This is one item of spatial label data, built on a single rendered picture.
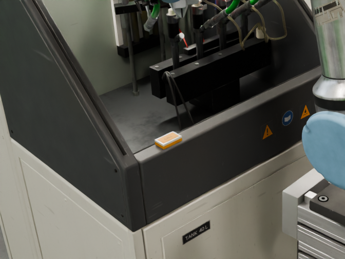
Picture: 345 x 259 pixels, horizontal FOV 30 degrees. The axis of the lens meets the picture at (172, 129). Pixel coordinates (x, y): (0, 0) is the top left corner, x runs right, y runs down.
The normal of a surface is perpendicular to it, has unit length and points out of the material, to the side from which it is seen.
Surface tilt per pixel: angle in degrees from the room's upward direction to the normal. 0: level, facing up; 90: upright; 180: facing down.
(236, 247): 90
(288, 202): 90
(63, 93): 90
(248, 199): 90
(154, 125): 0
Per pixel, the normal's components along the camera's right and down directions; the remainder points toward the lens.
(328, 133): -0.72, 0.49
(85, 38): 0.62, 0.34
